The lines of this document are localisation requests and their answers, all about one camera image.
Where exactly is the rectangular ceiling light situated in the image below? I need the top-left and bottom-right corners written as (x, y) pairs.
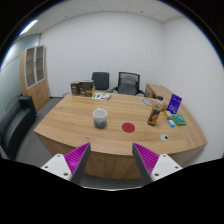
top-left (18, 19), bottom-right (39, 37)

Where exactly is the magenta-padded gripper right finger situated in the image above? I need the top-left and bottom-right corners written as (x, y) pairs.
top-left (132, 142), bottom-right (184, 185)

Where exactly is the purple standing pouch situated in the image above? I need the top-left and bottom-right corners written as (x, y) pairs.
top-left (166, 93), bottom-right (183, 115)

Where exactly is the black leather sofa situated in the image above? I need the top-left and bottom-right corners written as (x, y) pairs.
top-left (0, 95), bottom-right (38, 160)

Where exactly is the wooden side desk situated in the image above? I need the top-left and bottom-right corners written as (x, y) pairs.
top-left (144, 83), bottom-right (174, 101)

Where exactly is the large dark brown box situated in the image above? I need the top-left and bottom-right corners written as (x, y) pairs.
top-left (79, 79), bottom-right (96, 98)

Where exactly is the clear bottle with black cap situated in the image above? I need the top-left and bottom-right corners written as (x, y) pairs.
top-left (147, 95), bottom-right (165, 128)

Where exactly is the wooden glass-door cabinet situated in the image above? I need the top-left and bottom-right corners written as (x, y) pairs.
top-left (19, 45), bottom-right (51, 112)

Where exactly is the white and green booklet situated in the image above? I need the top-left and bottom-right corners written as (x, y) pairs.
top-left (91, 92), bottom-right (112, 101)

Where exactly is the grey mesh office chair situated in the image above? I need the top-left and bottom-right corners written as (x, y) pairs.
top-left (110, 71), bottom-right (146, 97)

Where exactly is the small dark brown box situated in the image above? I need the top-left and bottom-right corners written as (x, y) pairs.
top-left (70, 80), bottom-right (81, 97)

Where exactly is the white and grey mug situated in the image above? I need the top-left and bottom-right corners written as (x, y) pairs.
top-left (92, 107), bottom-right (109, 130)

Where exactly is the green flat box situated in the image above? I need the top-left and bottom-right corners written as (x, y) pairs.
top-left (171, 113), bottom-right (188, 127)

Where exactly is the dark office chair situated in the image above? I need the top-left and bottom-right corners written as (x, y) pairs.
top-left (91, 71), bottom-right (111, 93)

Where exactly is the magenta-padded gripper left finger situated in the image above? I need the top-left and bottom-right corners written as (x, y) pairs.
top-left (40, 142), bottom-right (92, 185)

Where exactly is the flat round red coaster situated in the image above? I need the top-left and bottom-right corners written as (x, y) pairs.
top-left (121, 122), bottom-right (136, 134)

